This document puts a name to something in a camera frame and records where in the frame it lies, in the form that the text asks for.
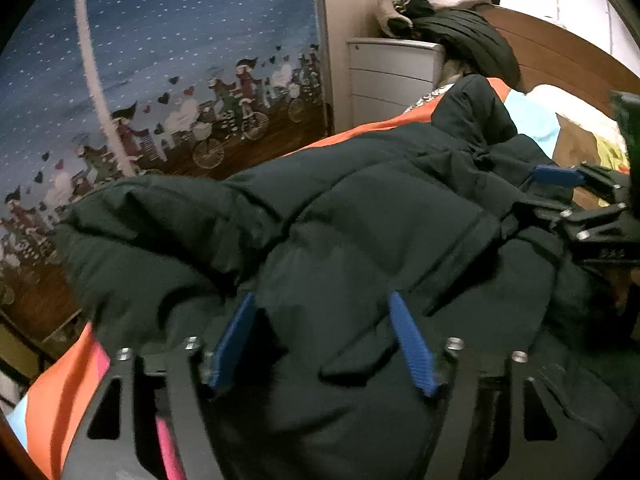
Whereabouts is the colourful patchwork bedspread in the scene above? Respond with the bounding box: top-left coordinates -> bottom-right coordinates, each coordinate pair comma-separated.
7,77 -> 631,480

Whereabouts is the blue dotted fabric wardrobe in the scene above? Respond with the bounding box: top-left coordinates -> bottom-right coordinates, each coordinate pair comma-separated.
0,0 -> 333,341

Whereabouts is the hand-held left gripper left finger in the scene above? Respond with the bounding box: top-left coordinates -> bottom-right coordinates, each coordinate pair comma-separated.
60,292 -> 258,480

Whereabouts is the dark striped garment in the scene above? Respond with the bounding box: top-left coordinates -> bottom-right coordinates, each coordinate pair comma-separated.
392,0 -> 436,18

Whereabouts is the black quilted puffer coat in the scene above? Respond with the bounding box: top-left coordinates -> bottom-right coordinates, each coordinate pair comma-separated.
410,8 -> 521,92

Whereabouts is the white nightstand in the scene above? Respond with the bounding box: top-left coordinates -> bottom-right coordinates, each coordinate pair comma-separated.
346,37 -> 446,128

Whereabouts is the dark green padded jacket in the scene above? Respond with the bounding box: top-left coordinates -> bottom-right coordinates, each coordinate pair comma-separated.
52,75 -> 640,480

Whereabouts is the wooden headboard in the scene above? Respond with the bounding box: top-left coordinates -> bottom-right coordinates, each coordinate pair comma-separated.
482,5 -> 640,106

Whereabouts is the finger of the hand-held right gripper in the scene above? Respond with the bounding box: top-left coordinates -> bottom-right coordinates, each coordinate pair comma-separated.
531,162 -> 633,208
520,199 -> 631,243

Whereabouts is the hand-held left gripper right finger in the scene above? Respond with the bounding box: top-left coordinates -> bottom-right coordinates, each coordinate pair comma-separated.
387,290 -> 576,480

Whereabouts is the cream pillow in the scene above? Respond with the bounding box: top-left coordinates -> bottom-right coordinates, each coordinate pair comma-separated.
525,85 -> 621,136

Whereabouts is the light wooden wardrobe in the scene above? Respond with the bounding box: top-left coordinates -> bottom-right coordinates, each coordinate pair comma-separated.
320,0 -> 406,133

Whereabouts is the beige hooded garment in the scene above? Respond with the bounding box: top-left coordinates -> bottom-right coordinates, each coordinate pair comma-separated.
376,0 -> 411,37

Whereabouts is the pink garment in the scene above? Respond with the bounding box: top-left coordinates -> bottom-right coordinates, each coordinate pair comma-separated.
440,0 -> 501,11

